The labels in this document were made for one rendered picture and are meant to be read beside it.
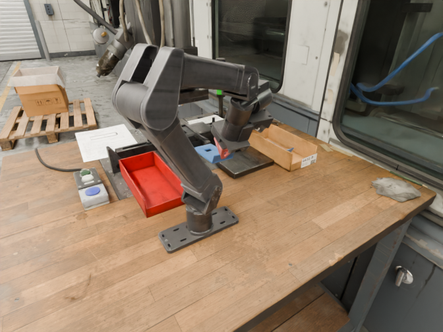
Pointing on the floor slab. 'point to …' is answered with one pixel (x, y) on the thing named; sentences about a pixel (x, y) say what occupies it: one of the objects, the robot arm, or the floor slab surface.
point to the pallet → (10, 129)
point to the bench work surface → (304, 241)
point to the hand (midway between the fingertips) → (223, 155)
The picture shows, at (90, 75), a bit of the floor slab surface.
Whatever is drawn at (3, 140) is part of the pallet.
